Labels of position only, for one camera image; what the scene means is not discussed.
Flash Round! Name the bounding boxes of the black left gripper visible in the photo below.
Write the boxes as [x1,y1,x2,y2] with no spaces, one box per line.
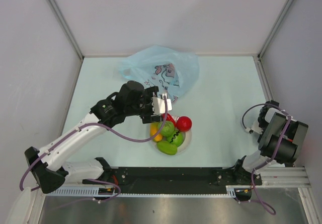
[125,86,163,123]

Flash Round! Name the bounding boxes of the yellow green fake mango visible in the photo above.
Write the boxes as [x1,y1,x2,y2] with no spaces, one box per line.
[150,122,163,142]

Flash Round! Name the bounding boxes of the red fake bell pepper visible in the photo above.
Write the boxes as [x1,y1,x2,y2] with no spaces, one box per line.
[162,114,176,127]

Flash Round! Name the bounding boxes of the green fake custard apple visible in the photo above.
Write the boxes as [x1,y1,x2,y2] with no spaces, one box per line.
[160,121,175,137]

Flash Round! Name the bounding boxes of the light blue plastic bag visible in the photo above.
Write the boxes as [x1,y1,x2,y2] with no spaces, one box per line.
[119,45,200,102]

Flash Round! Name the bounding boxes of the red fake apple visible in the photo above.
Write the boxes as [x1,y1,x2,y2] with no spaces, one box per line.
[176,116,192,132]

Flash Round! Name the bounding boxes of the green fake starfruit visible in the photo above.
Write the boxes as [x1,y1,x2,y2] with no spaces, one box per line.
[156,141,178,155]

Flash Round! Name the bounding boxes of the green fake watermelon ball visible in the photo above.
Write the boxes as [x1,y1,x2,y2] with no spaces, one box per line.
[166,130,184,147]

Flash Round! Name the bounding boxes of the white paper plate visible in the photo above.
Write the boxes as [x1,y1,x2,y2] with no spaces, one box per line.
[152,115,192,155]

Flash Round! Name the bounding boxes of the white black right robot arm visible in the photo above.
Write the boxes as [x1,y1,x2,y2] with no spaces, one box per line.
[232,100,309,184]

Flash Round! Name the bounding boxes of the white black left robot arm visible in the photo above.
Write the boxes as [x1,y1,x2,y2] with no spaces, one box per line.
[19,81,172,194]

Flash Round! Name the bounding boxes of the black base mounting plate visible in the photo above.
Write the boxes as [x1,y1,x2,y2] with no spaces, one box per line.
[99,167,252,195]

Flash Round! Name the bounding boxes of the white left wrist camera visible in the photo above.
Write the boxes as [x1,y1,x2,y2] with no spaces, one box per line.
[152,93,173,115]

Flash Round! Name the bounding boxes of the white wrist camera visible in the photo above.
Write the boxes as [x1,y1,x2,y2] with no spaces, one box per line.
[245,120,263,134]
[152,93,173,115]

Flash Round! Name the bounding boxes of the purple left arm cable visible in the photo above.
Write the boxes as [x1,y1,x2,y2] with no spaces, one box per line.
[19,95,169,207]

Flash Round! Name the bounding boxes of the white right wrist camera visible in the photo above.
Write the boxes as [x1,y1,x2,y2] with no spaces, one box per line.
[245,120,263,134]

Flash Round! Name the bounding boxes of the aluminium frame rail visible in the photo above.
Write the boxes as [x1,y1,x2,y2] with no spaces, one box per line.
[254,55,315,224]

